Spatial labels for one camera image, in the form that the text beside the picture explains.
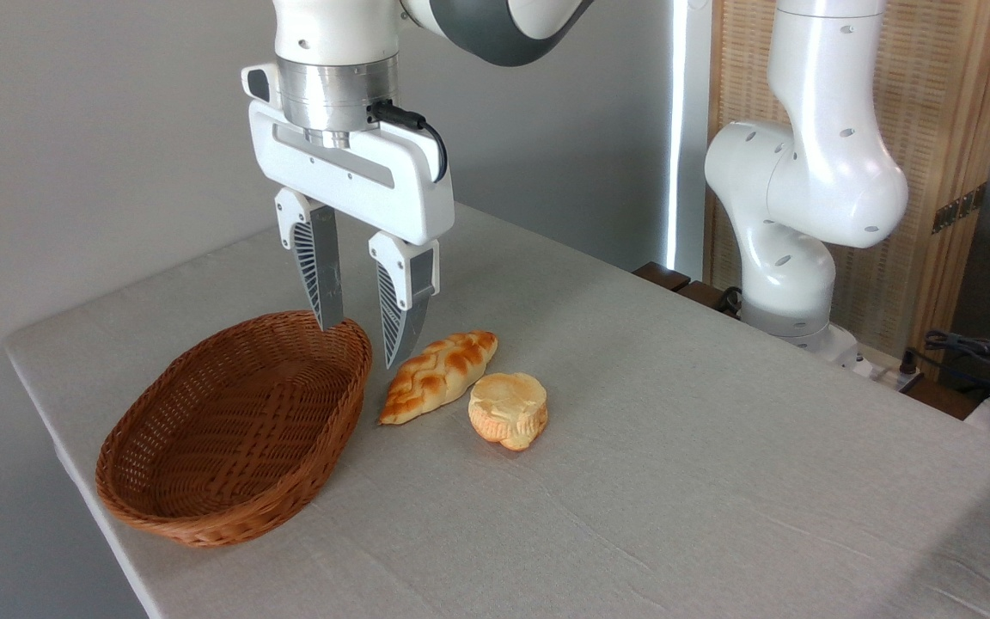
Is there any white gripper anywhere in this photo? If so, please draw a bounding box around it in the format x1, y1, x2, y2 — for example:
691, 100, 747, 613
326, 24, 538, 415
247, 101, 455, 371

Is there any brown wicker oval basket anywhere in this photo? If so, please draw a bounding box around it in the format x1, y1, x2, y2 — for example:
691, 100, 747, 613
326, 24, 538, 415
95, 309, 374, 549

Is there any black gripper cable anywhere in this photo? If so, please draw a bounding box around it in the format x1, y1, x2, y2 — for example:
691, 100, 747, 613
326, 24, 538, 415
368, 100, 449, 184

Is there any braided long bread loaf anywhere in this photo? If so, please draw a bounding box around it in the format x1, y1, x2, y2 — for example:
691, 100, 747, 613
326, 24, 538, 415
376, 329, 500, 427

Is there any white vertical frame post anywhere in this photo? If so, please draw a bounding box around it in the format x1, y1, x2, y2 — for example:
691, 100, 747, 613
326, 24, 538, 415
665, 0, 714, 281

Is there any grey tablecloth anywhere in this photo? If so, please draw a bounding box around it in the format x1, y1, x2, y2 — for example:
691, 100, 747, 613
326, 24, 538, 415
3, 201, 990, 619

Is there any white power strip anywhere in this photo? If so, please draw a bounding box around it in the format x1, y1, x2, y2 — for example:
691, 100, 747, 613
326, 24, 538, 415
839, 342, 927, 393

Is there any dark metal screen hinge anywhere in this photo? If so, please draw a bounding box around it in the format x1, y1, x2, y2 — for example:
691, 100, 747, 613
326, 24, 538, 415
931, 181, 988, 236

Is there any wooden woven folding screen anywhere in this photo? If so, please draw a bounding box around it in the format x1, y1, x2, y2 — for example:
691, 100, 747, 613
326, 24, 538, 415
708, 0, 990, 381

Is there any dark brown wooden block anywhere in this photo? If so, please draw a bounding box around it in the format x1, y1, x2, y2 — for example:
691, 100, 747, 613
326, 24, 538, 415
675, 279, 733, 316
632, 261, 693, 293

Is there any black cable bundle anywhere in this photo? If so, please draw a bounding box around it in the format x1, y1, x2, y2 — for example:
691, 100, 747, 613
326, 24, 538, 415
914, 329, 990, 407

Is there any round pale bread bun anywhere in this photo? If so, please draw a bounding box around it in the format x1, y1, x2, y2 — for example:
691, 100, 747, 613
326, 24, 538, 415
467, 371, 549, 452

